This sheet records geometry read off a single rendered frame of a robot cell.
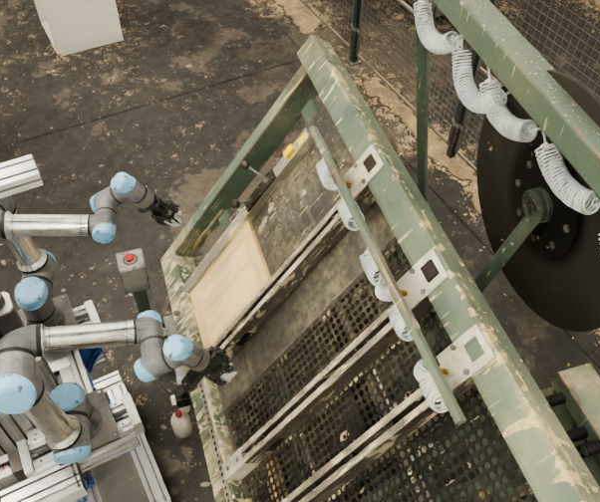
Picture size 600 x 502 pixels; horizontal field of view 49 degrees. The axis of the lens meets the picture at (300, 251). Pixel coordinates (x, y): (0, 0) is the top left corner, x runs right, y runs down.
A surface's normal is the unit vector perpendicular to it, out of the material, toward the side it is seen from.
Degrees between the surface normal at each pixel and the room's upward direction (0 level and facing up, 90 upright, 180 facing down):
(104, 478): 0
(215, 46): 0
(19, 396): 82
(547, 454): 54
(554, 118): 90
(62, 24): 90
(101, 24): 90
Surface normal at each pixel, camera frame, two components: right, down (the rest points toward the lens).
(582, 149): -0.95, 0.22
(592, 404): 0.02, -0.65
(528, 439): -0.76, -0.20
